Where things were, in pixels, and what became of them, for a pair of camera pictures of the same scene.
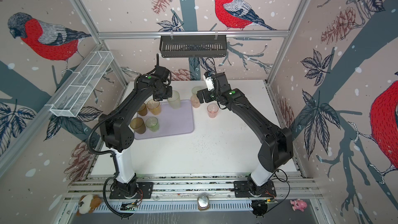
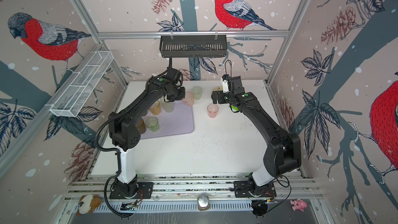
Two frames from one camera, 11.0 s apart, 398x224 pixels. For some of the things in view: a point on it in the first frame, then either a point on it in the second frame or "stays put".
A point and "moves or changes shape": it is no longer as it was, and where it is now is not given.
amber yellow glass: [154, 106] stays put
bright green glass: [152, 123] stays put
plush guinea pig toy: [87, 203] stays put
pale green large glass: [174, 101] moves or changes shape
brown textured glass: [137, 124] stays put
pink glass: [195, 101] to [188, 99]
